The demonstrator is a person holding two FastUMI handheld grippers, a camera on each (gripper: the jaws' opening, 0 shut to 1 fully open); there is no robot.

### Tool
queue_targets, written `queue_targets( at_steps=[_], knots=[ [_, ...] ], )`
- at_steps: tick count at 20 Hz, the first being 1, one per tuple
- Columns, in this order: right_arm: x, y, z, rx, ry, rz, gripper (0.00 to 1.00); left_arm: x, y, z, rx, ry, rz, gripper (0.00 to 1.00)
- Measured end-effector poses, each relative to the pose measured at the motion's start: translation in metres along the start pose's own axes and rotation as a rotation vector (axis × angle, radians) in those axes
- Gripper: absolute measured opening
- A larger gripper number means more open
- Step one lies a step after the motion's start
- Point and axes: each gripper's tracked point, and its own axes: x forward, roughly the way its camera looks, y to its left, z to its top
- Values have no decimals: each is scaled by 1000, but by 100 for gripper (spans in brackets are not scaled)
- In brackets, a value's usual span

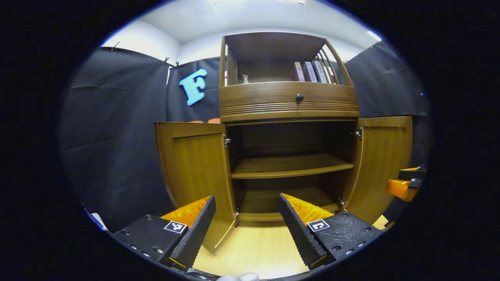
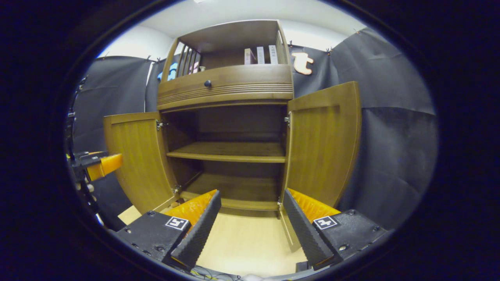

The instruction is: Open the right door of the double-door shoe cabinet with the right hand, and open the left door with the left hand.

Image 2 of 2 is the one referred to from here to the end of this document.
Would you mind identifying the wooden shoe cabinet door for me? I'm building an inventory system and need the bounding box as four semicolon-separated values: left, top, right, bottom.
279;81;362;252
103;112;180;214

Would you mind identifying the wooden cabinet drawer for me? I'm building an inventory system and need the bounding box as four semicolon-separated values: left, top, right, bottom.
157;64;294;111

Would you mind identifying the brown wooden shoe cabinet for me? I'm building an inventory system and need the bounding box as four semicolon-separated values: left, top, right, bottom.
103;20;362;252

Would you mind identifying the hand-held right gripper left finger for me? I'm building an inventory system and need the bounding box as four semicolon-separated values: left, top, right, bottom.
116;189;222;272

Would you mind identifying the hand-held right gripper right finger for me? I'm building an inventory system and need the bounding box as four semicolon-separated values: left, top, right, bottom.
282;188;387;270

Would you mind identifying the wooden inner shelf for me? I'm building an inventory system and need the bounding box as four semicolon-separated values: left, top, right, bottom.
167;142;286;163

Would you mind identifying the black backdrop cloth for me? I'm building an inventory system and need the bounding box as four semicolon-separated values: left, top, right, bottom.
71;27;439;231

